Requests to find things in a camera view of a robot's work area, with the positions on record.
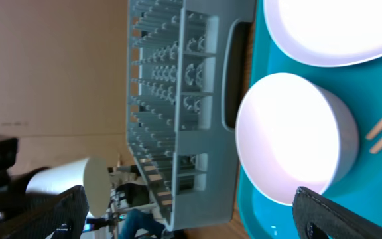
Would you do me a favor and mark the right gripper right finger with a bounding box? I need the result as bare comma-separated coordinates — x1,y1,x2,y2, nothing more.
292,187,382,239

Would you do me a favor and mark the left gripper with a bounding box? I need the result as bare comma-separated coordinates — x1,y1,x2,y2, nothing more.
0,137,49,224

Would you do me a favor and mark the white cup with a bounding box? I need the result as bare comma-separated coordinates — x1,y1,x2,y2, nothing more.
26,157,111,218

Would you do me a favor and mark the teal plastic serving tray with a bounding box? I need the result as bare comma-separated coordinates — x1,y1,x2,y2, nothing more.
249,1,382,227

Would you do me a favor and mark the small pink bowl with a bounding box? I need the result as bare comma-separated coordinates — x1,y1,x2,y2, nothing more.
235,72,359,206

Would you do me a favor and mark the grey plastic dishwasher rack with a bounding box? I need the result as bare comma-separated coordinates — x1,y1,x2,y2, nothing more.
127,0,256,231

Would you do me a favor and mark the cardboard panel backdrop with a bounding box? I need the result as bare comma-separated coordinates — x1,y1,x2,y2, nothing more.
0,0,131,173

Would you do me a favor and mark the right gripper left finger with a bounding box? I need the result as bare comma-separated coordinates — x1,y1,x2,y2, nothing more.
0,185,89,239

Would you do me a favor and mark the large pink round plate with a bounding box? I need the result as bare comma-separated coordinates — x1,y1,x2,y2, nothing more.
263,0,382,67

